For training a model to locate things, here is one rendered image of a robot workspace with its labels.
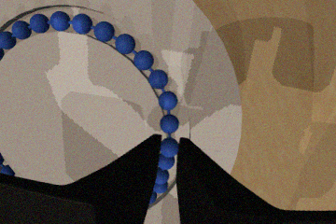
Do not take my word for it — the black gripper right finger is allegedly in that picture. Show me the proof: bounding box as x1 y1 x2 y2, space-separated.
176 138 336 224

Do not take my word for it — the blue bead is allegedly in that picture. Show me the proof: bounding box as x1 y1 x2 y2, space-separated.
154 168 169 185
149 192 158 205
30 13 49 34
115 34 135 54
161 138 179 157
0 49 5 62
94 22 116 42
134 49 153 71
0 151 5 165
158 91 178 110
11 21 33 39
160 114 179 133
158 153 175 170
49 11 70 32
0 165 15 176
154 183 168 194
0 31 16 49
148 69 168 88
72 13 93 35

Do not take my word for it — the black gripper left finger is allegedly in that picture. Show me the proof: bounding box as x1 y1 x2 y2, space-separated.
0 134 161 224

